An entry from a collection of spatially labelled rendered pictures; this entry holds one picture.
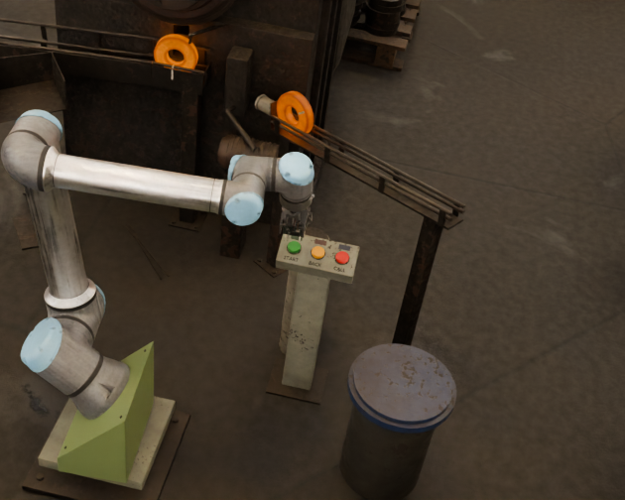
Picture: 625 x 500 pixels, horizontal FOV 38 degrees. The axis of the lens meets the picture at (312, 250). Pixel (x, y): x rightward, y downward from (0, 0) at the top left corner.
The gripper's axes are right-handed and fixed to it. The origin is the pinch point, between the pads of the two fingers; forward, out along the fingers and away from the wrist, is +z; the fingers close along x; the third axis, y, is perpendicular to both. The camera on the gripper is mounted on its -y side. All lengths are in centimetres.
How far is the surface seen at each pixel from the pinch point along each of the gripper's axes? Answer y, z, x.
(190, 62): -74, 22, -54
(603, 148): -158, 134, 126
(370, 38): -201, 132, 0
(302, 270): 5.8, 13.2, 3.3
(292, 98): -58, 13, -14
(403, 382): 34, 17, 39
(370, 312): -18, 81, 26
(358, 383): 37.2, 15.6, 26.5
